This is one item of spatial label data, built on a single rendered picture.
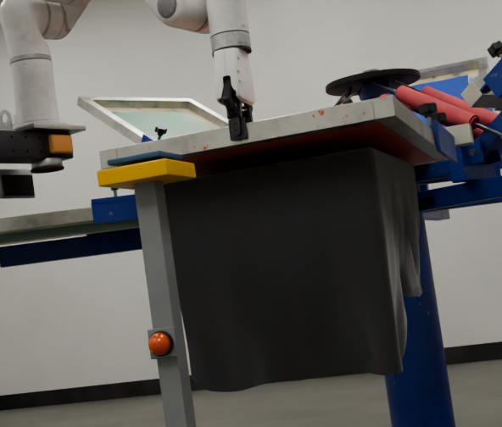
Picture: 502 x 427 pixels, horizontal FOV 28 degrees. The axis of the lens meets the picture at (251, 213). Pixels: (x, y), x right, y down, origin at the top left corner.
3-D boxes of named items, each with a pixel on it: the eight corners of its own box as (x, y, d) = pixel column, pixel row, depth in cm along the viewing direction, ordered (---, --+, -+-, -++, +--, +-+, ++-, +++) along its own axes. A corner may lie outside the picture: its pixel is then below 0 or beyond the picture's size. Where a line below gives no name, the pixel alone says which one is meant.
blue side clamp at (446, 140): (441, 150, 220) (436, 119, 221) (419, 154, 222) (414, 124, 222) (458, 163, 248) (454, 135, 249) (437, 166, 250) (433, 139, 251)
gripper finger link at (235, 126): (227, 106, 185) (231, 141, 184) (221, 103, 182) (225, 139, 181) (243, 103, 184) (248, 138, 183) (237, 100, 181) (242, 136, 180)
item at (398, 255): (406, 370, 184) (374, 146, 187) (387, 372, 186) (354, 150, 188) (440, 343, 228) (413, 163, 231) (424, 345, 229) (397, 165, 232)
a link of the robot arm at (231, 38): (220, 46, 194) (222, 60, 193) (204, 36, 185) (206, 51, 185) (257, 38, 191) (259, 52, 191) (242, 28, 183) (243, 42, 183)
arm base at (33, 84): (-9, 136, 226) (-18, 70, 227) (33, 138, 236) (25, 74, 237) (36, 123, 217) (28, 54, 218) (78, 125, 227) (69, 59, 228)
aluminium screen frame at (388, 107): (395, 115, 175) (393, 95, 175) (101, 169, 193) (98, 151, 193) (453, 159, 249) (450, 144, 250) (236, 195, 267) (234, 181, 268)
